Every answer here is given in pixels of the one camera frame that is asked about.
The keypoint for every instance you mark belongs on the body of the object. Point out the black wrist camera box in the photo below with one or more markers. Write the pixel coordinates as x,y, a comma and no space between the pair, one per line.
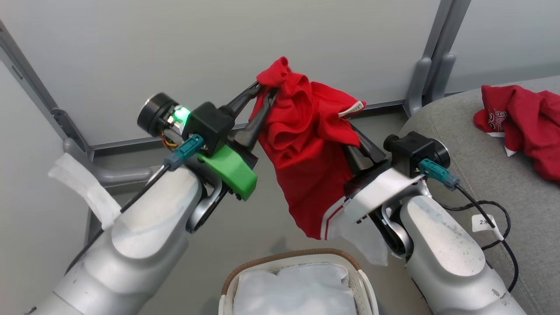
210,127
411,151

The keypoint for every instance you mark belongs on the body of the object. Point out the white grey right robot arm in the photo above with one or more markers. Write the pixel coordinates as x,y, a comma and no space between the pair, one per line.
442,253

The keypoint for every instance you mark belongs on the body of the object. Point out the red garment with white trim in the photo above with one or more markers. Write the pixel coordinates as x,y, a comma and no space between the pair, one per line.
306,153

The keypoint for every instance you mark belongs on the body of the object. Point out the grey fabric sofa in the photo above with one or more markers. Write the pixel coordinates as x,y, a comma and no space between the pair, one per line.
481,144

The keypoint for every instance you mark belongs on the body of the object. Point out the red shirt with white print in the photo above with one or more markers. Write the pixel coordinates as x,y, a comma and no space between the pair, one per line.
529,127

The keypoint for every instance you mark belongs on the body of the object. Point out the grey partition post with slots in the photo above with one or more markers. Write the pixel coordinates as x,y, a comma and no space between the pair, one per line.
30,74

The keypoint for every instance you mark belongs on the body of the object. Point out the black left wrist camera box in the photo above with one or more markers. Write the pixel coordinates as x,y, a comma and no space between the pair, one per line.
210,127

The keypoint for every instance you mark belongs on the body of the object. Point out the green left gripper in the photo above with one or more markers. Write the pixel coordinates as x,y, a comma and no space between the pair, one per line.
232,173

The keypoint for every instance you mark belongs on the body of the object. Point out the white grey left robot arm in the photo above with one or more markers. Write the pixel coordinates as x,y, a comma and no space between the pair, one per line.
140,245

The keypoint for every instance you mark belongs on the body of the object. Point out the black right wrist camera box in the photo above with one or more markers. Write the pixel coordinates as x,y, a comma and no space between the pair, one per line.
411,151

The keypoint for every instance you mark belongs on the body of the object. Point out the white laundry basket brown rim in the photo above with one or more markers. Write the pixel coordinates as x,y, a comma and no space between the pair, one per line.
229,280

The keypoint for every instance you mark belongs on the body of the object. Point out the white basket liner cloth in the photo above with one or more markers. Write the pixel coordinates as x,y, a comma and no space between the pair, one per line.
293,291

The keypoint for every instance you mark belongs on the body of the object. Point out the grey partition foot with plate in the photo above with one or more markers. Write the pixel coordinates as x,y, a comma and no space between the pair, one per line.
118,175

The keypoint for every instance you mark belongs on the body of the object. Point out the grey double partition post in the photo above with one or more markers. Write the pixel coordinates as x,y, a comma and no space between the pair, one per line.
433,65

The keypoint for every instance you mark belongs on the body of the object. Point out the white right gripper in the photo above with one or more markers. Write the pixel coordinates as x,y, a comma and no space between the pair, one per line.
380,186

